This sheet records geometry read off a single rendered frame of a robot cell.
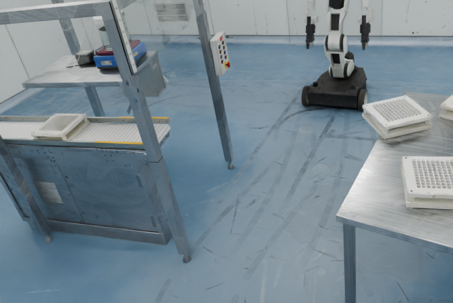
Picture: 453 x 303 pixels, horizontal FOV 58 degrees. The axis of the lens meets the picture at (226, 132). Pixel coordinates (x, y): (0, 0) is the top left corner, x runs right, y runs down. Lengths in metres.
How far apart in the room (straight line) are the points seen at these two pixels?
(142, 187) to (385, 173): 1.39
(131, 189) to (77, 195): 0.45
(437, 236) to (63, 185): 2.22
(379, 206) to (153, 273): 1.53
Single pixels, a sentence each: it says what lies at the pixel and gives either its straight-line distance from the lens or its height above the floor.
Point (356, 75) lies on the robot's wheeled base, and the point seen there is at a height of 0.17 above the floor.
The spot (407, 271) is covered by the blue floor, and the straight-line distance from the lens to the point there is 2.59.
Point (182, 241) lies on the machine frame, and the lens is 2.57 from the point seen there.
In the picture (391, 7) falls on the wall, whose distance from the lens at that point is 5.34.
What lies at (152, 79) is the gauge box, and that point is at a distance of 2.28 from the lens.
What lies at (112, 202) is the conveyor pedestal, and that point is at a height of 0.36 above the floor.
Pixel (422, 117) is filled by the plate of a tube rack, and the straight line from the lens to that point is 2.18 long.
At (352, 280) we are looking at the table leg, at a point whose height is 0.42.
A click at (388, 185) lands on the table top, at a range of 1.85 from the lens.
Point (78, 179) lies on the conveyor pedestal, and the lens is 2.81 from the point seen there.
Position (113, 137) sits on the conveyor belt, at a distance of 2.50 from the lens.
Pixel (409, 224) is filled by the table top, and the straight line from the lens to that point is 1.69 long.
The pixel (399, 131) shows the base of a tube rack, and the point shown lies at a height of 0.83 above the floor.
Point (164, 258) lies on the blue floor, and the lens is 2.80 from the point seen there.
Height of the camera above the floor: 1.97
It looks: 31 degrees down
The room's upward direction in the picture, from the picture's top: 11 degrees counter-clockwise
